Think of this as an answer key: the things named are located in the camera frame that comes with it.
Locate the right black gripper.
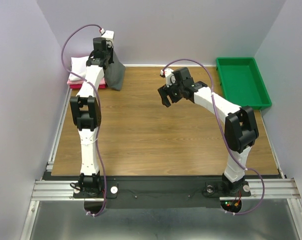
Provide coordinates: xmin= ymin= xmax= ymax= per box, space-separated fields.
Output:
xmin=157 ymin=78 xmax=184 ymax=108

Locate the dark grey t-shirt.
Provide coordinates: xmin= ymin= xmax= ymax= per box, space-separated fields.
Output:
xmin=104 ymin=51 xmax=126 ymax=91

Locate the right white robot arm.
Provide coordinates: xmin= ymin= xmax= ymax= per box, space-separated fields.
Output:
xmin=158 ymin=67 xmax=259 ymax=195

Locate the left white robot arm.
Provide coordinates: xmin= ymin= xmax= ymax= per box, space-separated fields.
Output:
xmin=70 ymin=37 xmax=114 ymax=197

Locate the pink folded t-shirt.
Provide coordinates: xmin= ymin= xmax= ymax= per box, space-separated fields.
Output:
xmin=67 ymin=77 xmax=106 ymax=85

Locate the white folded t-shirt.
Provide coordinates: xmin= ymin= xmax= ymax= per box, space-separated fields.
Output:
xmin=68 ymin=56 xmax=89 ymax=82

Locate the red folded t-shirt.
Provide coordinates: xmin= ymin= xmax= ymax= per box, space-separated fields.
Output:
xmin=69 ymin=84 xmax=108 ymax=90

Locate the green plastic tray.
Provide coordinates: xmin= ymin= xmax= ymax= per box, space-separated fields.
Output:
xmin=216 ymin=57 xmax=272 ymax=110

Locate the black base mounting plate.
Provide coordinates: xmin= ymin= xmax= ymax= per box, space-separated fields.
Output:
xmin=70 ymin=176 xmax=251 ymax=209

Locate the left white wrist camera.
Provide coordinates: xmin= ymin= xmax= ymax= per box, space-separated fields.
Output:
xmin=100 ymin=28 xmax=115 ymax=42

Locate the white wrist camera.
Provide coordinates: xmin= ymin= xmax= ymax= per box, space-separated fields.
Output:
xmin=100 ymin=28 xmax=115 ymax=42
xmin=160 ymin=68 xmax=176 ymax=87

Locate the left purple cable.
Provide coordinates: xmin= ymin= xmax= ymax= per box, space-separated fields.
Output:
xmin=60 ymin=23 xmax=108 ymax=218

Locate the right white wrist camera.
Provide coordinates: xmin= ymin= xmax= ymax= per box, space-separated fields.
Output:
xmin=160 ymin=68 xmax=176 ymax=87

